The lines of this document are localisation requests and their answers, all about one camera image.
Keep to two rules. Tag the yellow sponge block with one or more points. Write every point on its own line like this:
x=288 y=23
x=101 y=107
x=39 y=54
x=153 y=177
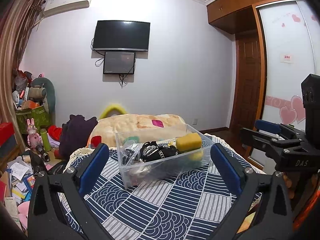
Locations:
x=189 y=142

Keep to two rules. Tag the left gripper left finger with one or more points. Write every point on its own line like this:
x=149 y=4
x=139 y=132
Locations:
x=78 y=181

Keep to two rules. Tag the small black wall monitor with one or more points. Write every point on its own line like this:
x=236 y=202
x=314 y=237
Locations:
x=119 y=62

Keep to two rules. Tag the dark purple garment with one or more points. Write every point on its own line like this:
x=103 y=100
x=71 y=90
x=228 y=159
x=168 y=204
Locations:
x=75 y=134

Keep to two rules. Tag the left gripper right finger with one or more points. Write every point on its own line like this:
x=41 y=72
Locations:
x=244 y=183

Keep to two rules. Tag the beige patchwork blanket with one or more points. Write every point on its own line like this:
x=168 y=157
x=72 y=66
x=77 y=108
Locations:
x=108 y=127

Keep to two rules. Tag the green storage bin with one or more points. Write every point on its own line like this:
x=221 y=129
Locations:
x=42 y=119

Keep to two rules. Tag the wooden wardrobe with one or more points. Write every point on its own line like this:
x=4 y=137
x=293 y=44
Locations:
x=288 y=32

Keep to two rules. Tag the yellow fuzzy chair back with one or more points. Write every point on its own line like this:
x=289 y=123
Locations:
x=112 y=108

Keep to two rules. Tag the red box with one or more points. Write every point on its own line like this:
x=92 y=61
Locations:
x=6 y=131

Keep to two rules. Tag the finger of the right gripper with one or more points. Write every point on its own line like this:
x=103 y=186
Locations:
x=266 y=126
x=260 y=141

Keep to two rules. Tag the grey plush dinosaur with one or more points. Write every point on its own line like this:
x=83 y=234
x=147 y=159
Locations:
x=41 y=90

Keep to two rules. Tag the large black wall television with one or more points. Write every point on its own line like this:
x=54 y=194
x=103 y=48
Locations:
x=121 y=35

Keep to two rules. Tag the clear plastic storage box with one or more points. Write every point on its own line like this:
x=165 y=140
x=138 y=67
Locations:
x=167 y=167

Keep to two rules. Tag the white cloth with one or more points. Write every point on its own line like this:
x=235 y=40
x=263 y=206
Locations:
x=139 y=174

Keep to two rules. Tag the black cloth with chain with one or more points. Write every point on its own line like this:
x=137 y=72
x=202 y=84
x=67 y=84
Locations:
x=151 y=151

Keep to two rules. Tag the blue white patterned tablecloth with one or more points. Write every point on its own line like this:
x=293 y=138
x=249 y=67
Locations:
x=188 y=206

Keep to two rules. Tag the grey socks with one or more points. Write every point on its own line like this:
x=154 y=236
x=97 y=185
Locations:
x=131 y=152

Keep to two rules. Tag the green bottle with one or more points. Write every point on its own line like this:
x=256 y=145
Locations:
x=45 y=140

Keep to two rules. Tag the white wall air conditioner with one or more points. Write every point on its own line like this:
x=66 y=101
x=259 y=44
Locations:
x=54 y=7

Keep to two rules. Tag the pink rabbit plush toy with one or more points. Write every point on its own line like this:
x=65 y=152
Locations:
x=33 y=138

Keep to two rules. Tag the striped red beige curtain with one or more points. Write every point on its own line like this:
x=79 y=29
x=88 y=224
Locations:
x=17 y=22

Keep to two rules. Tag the wooden door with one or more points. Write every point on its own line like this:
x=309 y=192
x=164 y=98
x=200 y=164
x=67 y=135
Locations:
x=247 y=87

